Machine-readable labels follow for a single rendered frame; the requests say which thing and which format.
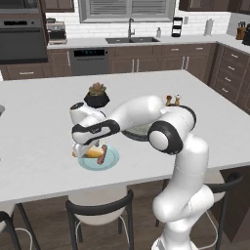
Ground yellow bun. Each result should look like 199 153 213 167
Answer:
85 146 103 159

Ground black frame white stool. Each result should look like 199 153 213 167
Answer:
155 168 244 250
0 201 42 250
64 185 135 250

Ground white paper towel roll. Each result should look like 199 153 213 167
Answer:
203 18 215 36

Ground brown base cupboards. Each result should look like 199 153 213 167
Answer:
0 48 73 82
107 42 218 84

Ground dark rimmed bowl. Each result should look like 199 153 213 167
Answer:
121 122 154 143

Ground dark tap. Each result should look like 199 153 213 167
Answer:
127 18 137 40

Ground window with grey blinds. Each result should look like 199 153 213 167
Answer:
77 0 177 23

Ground silver coffee machine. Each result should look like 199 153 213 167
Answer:
46 18 68 46

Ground black small appliance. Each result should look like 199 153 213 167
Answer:
241 22 250 47

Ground grey dishwasher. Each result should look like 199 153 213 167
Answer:
68 47 109 77

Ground black wire stand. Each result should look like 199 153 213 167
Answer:
171 16 185 38

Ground brown wall cupboards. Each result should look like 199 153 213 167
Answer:
40 0 75 14
178 0 250 15

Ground brown drawer run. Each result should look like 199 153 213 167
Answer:
209 43 250 115

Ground black wall oven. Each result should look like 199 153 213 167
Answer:
0 9 50 65

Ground wooden knife block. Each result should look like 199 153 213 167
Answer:
235 21 247 41

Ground succulent in black pot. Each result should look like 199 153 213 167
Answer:
83 81 111 109

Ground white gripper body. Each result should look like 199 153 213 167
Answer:
71 141 99 159

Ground brown sausage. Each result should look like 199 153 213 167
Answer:
97 145 108 165

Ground light blue plate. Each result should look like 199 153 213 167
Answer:
77 144 120 172

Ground dark sink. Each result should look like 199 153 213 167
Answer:
104 36 161 45

